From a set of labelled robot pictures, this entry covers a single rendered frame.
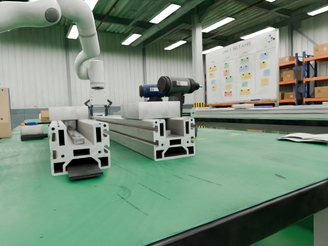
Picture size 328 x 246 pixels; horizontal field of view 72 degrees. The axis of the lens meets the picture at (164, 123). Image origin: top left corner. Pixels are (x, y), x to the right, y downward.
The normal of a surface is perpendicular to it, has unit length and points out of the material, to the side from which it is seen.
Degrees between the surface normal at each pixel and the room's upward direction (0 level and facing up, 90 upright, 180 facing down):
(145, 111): 90
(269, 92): 90
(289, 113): 90
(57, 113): 90
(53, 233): 0
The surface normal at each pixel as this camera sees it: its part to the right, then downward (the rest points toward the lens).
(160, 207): -0.04, -1.00
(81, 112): 0.44, 0.04
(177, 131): -0.90, 0.06
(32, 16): -0.13, 0.79
